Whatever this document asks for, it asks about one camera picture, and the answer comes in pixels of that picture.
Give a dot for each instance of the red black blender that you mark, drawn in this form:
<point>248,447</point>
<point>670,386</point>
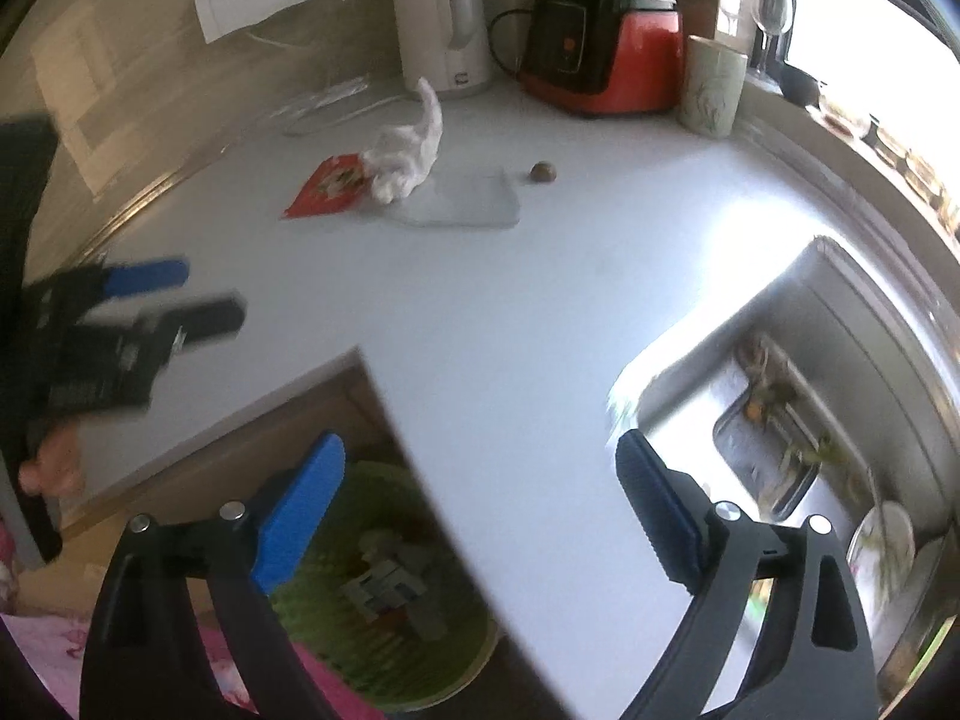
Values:
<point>645,60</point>

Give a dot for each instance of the person's left forearm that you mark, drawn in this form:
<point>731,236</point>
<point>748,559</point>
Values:
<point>34,532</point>

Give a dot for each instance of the white plate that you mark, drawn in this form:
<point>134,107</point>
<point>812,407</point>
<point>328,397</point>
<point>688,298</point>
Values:
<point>892,540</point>

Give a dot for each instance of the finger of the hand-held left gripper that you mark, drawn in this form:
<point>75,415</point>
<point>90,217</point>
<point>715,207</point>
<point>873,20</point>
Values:
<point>210,319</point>
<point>150,275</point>

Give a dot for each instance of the red snack wrapper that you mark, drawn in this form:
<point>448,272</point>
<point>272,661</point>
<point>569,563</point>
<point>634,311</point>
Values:
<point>326,191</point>

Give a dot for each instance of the white plastic bag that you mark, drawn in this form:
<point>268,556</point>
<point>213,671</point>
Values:
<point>405,157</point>

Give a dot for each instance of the white patterned cup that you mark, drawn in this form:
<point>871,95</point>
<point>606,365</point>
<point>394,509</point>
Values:
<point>712,90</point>

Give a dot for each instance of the white electric kettle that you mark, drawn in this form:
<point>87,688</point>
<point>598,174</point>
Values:
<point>427,22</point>

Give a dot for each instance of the person's left hand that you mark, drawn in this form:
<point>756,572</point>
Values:
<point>56,461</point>

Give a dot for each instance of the clear wine glass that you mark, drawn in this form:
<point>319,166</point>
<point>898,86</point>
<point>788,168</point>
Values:
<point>772,4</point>

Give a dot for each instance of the small brown round item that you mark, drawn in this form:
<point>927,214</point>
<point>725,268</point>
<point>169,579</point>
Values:
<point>543,172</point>

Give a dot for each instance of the green trash bin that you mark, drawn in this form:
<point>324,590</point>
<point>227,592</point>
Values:
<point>330,652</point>

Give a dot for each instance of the vegetable scraps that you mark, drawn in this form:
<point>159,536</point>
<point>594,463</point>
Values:
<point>772,390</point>

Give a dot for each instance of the wooden cabinet front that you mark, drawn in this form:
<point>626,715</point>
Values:
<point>225,427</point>

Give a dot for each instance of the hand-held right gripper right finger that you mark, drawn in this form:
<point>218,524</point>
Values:
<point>660,517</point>

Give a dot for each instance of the steel sink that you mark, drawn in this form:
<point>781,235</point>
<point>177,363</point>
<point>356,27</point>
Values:
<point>862,330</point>

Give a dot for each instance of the row of small glass jars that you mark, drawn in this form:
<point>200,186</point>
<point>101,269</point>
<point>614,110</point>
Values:
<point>900,157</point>

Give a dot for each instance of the dark window frame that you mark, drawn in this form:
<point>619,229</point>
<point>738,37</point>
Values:
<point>784,15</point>

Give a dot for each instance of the small black bowl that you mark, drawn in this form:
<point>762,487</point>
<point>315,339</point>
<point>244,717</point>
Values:
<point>802,86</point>

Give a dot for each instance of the pink printed clothing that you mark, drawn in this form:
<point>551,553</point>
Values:
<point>45,652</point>

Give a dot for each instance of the clear plastic bag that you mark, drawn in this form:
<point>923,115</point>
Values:
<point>472,202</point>

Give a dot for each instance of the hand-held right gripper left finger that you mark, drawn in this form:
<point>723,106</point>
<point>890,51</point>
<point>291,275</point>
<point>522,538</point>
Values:
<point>300,517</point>

